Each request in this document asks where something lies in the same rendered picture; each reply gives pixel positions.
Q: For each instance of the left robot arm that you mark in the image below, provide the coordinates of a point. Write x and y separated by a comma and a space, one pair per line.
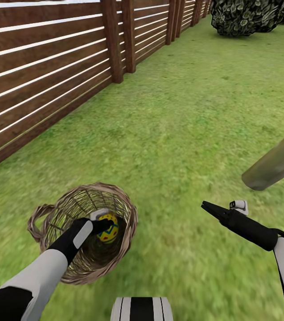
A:
24, 297

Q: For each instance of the wicker basket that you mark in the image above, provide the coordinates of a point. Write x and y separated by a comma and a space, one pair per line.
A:
84, 270

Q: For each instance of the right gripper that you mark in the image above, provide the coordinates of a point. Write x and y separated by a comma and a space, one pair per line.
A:
234, 221

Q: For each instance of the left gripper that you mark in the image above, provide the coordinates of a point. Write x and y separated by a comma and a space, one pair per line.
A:
103, 225

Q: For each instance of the robot trunk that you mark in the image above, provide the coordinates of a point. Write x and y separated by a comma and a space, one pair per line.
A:
141, 309

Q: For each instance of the easter egg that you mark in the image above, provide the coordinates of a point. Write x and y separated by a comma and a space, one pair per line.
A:
109, 236

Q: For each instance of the tree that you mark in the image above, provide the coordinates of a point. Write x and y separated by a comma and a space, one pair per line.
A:
266, 171

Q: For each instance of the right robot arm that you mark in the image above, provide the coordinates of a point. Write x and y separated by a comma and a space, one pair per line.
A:
236, 220

